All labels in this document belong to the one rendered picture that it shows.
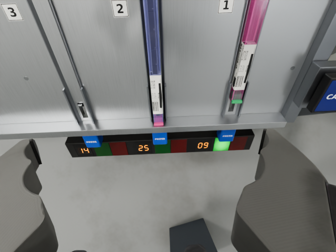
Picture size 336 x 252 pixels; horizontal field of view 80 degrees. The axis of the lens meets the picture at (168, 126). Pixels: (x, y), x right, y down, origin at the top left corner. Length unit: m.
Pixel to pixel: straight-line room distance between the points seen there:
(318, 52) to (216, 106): 0.14
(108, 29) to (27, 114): 0.18
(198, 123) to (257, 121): 0.09
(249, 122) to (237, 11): 0.15
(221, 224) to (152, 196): 0.38
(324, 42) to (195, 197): 0.92
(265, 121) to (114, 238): 1.01
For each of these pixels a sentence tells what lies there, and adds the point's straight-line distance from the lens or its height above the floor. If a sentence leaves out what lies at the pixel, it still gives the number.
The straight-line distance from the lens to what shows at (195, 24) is 0.25.
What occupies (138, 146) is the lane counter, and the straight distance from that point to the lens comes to 0.38.
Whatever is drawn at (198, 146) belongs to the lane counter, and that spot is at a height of 0.66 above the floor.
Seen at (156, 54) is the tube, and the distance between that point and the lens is 0.24.
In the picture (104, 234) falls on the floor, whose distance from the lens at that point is 1.20.
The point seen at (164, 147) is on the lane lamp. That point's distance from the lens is 0.37.
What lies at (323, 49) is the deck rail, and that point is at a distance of 0.31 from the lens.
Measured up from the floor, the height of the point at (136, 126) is 0.73.
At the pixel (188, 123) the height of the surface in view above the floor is 0.73.
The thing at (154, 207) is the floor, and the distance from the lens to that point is 1.10.
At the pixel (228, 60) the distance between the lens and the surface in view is 0.28.
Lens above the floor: 1.03
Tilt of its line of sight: 89 degrees down
